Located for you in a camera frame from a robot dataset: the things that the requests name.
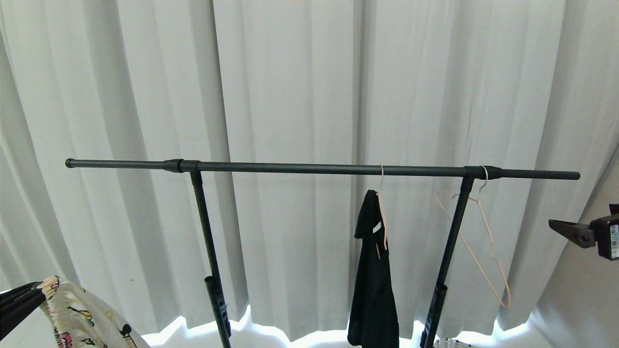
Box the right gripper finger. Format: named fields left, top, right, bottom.
left=549, top=220, right=596, bottom=249

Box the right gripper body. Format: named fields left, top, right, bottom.
left=590, top=213, right=619, bottom=261

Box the pink clothes hanger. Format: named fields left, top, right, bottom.
left=435, top=166, right=512, bottom=308
left=375, top=165, right=389, bottom=259

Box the black garment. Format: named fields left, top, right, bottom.
left=347, top=189, right=400, bottom=348

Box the cream printed garment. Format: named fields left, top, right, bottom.
left=38, top=275, right=150, bottom=348

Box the black clothes rack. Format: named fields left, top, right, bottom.
left=65, top=158, right=581, bottom=348

